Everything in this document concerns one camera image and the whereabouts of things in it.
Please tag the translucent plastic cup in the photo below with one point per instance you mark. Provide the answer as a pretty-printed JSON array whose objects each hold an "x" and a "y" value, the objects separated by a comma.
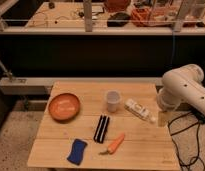
[{"x": 112, "y": 99}]

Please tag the metal clamp bracket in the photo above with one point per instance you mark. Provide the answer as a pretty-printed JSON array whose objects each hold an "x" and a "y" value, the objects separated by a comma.
[{"x": 9, "y": 75}]

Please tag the cream tan gripper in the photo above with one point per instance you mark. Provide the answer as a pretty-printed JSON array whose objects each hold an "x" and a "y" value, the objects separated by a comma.
[{"x": 163, "y": 118}]

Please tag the black pouch on bench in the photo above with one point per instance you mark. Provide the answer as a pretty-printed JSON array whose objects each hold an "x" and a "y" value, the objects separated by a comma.
[{"x": 119, "y": 19}]

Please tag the white plastic bottle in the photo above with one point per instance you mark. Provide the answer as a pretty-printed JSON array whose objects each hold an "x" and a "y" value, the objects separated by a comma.
[{"x": 139, "y": 111}]

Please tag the blue sponge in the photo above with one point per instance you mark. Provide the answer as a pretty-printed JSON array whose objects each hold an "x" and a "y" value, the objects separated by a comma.
[{"x": 77, "y": 151}]

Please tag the black white-striped eraser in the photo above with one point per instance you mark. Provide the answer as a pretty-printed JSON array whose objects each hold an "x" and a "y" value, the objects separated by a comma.
[{"x": 101, "y": 129}]

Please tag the orange toy carrot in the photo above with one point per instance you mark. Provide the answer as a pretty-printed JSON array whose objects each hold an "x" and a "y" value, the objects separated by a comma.
[{"x": 113, "y": 146}]

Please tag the orange toolbox on bench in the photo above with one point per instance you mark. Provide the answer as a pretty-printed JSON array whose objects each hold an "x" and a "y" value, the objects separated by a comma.
[{"x": 150, "y": 17}]

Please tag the orange bowl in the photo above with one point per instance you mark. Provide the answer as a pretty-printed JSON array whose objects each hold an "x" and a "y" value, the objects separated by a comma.
[{"x": 64, "y": 106}]

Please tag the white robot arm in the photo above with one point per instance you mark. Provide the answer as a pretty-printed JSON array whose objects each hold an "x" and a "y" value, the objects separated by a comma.
[{"x": 183, "y": 84}]

